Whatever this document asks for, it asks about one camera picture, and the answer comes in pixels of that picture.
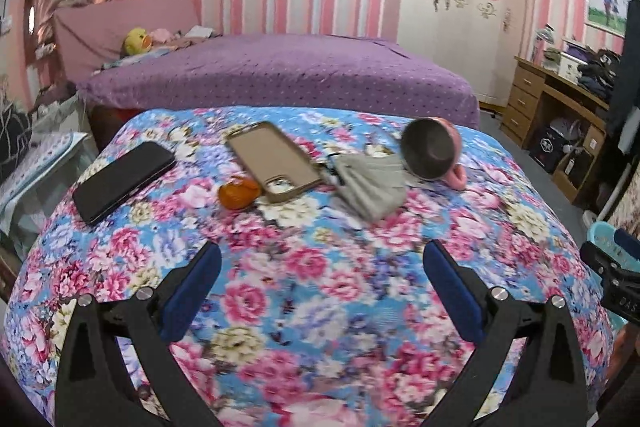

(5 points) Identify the pink bowl with dark interior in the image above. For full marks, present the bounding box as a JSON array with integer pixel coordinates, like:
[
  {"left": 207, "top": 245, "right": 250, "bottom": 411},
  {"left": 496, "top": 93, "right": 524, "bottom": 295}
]
[{"left": 401, "top": 118, "right": 468, "bottom": 190}]

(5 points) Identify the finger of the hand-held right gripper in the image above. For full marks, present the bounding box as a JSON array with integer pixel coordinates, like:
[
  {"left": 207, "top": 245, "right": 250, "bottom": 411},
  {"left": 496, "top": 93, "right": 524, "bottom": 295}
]
[
  {"left": 580, "top": 241, "right": 632, "bottom": 279},
  {"left": 614, "top": 228, "right": 640, "bottom": 259}
]

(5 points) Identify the grey folded cloth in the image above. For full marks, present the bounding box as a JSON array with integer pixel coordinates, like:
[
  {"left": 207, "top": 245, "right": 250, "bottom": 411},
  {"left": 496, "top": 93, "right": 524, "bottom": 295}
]
[{"left": 317, "top": 152, "right": 411, "bottom": 223}]

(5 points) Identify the white storage box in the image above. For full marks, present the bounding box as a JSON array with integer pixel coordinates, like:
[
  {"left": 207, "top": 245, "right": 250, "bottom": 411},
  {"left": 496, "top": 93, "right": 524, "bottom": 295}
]
[{"left": 557, "top": 52, "right": 583, "bottom": 80}]

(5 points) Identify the pile of dark clothes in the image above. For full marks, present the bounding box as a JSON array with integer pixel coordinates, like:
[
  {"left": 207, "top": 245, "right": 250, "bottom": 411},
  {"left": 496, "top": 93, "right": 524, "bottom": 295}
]
[{"left": 577, "top": 48, "right": 621, "bottom": 100}]

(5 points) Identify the person's right hand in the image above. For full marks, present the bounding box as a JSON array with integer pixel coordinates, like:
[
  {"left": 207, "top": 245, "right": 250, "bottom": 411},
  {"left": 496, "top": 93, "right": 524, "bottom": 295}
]
[{"left": 611, "top": 322, "right": 640, "bottom": 369}]

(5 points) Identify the desk lamp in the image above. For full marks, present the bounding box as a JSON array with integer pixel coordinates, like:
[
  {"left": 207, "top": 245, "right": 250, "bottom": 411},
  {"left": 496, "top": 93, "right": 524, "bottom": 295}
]
[{"left": 531, "top": 26, "right": 556, "bottom": 62}]

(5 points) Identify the purple dotted bed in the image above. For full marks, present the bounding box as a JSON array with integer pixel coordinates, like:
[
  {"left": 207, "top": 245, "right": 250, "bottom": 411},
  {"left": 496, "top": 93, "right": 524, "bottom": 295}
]
[{"left": 77, "top": 33, "right": 481, "bottom": 130}]

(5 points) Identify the small framed couple photo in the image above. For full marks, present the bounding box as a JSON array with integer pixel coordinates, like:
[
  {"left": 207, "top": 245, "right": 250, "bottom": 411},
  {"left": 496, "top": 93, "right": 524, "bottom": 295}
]
[{"left": 585, "top": 0, "right": 633, "bottom": 38}]

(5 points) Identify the black white patterned bag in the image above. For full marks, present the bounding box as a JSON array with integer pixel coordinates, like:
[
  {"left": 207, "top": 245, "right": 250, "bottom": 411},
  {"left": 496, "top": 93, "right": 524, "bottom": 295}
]
[{"left": 0, "top": 107, "right": 33, "bottom": 168}]

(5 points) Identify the white wardrobe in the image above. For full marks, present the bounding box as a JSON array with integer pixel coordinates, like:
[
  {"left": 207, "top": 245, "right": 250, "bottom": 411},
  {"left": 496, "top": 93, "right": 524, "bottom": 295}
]
[{"left": 397, "top": 0, "right": 526, "bottom": 108}]

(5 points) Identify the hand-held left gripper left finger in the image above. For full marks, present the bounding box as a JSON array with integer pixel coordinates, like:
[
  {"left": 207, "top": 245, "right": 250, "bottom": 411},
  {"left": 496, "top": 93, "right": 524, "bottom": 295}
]
[{"left": 55, "top": 241, "right": 223, "bottom": 427}]

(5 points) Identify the floral tablecloth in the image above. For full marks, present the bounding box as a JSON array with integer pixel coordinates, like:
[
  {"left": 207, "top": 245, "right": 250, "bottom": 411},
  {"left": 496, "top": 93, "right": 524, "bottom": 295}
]
[{"left": 2, "top": 106, "right": 616, "bottom": 427}]

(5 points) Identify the yellow duck plush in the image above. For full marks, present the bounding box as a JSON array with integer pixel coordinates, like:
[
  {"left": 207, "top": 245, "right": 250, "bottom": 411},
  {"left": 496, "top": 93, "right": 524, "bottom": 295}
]
[{"left": 123, "top": 28, "right": 152, "bottom": 56}]

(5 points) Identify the black smartphone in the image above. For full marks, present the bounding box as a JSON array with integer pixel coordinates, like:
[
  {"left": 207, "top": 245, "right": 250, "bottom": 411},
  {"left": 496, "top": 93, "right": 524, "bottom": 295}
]
[{"left": 72, "top": 142, "right": 177, "bottom": 225}]

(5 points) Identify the black hanging garment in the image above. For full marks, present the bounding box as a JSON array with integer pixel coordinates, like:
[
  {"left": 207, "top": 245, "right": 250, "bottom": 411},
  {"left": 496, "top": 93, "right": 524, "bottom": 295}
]
[{"left": 605, "top": 0, "right": 640, "bottom": 212}]

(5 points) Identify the wooden desk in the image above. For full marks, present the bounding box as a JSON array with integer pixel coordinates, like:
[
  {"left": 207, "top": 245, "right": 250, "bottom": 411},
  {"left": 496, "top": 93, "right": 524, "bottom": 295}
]
[{"left": 500, "top": 56, "right": 611, "bottom": 208}]

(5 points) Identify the pink covered headboard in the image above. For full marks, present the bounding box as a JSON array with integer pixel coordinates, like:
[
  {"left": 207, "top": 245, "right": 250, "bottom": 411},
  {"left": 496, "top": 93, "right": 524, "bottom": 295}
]
[{"left": 52, "top": 0, "right": 201, "bottom": 82}]

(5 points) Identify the cardboard box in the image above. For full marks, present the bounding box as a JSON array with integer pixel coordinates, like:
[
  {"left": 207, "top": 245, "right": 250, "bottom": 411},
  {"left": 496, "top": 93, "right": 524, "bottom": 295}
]
[{"left": 555, "top": 124, "right": 606, "bottom": 202}]

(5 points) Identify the beige phone case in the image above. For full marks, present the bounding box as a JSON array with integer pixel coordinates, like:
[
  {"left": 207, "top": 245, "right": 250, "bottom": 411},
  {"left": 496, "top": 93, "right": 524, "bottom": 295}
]
[{"left": 227, "top": 122, "right": 323, "bottom": 205}]

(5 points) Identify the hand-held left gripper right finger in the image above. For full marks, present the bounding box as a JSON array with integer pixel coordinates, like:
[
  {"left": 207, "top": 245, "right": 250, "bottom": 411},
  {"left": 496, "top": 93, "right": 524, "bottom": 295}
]
[{"left": 422, "top": 239, "right": 587, "bottom": 427}]

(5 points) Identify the white electric fan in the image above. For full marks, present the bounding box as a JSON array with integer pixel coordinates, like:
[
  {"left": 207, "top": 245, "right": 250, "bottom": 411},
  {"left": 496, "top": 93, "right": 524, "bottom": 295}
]
[{"left": 547, "top": 117, "right": 586, "bottom": 152}]

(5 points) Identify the dotted white cloth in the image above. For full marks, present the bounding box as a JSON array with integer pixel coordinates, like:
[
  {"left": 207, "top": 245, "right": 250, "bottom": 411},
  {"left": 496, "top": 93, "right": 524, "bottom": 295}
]
[{"left": 0, "top": 132, "right": 88, "bottom": 212}]

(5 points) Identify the black paper bag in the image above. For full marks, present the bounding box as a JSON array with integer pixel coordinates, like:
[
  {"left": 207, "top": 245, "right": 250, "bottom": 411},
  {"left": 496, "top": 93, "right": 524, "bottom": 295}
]
[{"left": 530, "top": 127, "right": 563, "bottom": 172}]

